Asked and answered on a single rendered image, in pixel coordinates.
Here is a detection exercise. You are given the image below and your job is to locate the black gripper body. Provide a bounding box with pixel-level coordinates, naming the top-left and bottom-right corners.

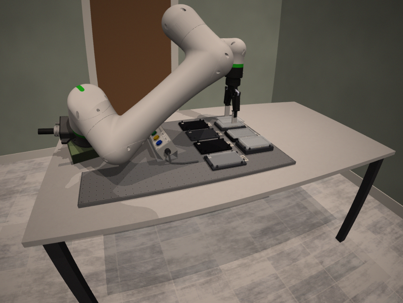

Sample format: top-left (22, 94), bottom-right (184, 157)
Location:
top-left (226, 78), bottom-right (241, 96)

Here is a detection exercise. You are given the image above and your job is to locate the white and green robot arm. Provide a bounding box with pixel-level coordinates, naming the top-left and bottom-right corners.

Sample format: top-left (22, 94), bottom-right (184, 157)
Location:
top-left (38, 4), bottom-right (247, 165)

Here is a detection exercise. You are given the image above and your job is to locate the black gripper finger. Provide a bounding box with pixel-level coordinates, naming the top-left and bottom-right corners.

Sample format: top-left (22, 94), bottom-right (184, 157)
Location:
top-left (224, 86), bottom-right (231, 116)
top-left (230, 89), bottom-right (241, 124)

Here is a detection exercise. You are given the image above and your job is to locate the grey push-button control panel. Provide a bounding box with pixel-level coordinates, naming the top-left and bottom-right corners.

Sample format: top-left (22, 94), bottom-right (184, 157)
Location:
top-left (147, 125), bottom-right (198, 164)

